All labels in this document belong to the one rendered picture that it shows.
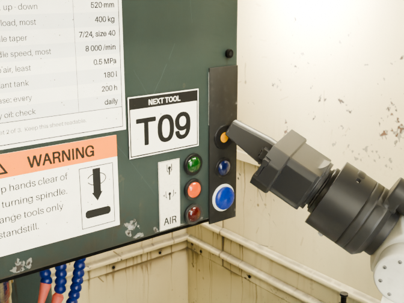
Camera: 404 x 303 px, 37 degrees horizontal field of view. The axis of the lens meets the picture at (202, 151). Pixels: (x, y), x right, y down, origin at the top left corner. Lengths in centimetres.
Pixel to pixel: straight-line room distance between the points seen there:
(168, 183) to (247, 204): 116
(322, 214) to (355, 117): 83
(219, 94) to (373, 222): 23
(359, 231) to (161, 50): 30
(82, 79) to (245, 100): 118
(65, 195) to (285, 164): 24
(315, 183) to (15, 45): 36
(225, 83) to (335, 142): 85
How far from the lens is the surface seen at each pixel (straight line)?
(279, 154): 69
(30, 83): 62
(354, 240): 72
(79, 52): 64
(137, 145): 69
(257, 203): 184
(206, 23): 73
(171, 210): 74
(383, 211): 71
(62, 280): 92
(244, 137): 74
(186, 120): 72
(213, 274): 210
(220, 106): 75
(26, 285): 148
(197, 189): 75
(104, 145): 67
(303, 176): 70
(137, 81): 68
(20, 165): 63
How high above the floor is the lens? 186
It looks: 15 degrees down
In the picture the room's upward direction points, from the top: straight up
